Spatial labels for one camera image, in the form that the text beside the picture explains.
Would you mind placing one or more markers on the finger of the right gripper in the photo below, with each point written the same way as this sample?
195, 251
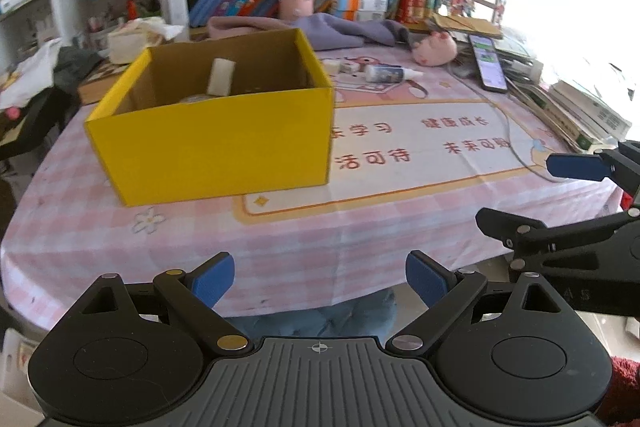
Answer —
526, 237
621, 165

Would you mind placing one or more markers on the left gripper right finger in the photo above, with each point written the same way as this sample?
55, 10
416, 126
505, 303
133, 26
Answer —
447, 295

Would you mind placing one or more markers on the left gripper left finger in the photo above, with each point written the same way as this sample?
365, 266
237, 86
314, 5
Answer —
191, 297

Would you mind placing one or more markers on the pink plush toy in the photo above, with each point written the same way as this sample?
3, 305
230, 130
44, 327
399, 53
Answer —
436, 49

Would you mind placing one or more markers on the white dropper bottle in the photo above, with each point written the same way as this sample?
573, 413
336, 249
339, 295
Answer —
383, 73

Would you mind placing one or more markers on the small white tube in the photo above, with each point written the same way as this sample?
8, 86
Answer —
334, 67

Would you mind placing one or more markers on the stack of books right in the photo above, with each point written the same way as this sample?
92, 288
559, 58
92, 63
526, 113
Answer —
581, 119

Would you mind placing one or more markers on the pink checkered tablecloth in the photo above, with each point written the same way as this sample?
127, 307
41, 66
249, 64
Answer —
71, 226

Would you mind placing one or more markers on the yellow cardboard box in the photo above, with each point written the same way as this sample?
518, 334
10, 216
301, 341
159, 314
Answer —
160, 138

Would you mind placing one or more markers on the cartoon printed desk mat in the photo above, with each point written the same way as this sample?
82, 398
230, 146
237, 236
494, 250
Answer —
404, 140

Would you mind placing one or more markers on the black smartphone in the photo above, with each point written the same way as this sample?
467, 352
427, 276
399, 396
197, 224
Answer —
488, 65

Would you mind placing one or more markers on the white rectangular block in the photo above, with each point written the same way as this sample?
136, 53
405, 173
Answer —
220, 78

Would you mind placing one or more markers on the wooden chess box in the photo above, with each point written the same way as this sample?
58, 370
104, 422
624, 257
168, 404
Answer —
99, 82

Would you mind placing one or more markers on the pile of clothes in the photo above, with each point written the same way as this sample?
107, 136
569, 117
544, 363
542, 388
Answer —
39, 93

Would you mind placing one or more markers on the white tissue pack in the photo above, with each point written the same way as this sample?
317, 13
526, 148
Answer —
126, 43

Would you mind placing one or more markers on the pink cloth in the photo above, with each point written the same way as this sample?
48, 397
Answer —
223, 27

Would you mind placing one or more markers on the purple cloth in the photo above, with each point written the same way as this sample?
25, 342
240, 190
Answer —
326, 32

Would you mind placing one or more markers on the orange blue small box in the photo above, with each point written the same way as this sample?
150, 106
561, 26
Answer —
359, 10

